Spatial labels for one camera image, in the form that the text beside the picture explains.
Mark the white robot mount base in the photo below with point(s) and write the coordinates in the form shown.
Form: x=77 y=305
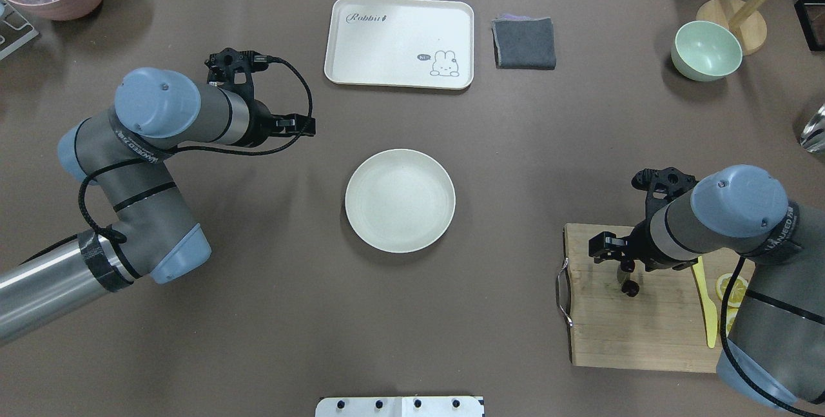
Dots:
x=401 y=406

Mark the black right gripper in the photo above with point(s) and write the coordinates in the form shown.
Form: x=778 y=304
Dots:
x=640 y=244

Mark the cream round plate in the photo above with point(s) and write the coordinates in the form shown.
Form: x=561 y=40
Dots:
x=400 y=201

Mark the bamboo cutting board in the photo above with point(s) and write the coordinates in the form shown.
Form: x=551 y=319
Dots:
x=661 y=329

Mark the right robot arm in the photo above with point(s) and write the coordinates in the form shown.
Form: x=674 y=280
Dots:
x=773 y=353

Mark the yellow plastic knife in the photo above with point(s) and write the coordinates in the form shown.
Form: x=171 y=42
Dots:
x=708 y=308

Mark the grey folded cloth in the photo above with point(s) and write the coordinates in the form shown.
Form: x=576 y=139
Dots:
x=524 y=42

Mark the cream rabbit tray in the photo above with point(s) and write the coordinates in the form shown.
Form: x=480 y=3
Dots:
x=401 y=43

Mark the dark square box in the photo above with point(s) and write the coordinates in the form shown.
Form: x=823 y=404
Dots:
x=811 y=17

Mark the metal scoop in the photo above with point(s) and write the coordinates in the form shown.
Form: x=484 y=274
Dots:
x=812 y=135

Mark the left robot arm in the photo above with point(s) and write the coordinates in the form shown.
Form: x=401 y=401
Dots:
x=137 y=221

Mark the wooden mug tree stand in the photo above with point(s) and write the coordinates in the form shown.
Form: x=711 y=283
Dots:
x=742 y=19

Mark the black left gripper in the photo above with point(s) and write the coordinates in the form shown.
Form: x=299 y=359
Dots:
x=260 y=124

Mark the lemon slice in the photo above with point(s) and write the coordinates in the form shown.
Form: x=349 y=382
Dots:
x=729 y=320
x=737 y=293

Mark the mint green bowl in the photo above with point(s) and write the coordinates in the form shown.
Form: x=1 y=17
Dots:
x=703 y=51

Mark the white cup rack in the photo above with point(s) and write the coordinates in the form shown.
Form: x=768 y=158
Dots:
x=16 y=30

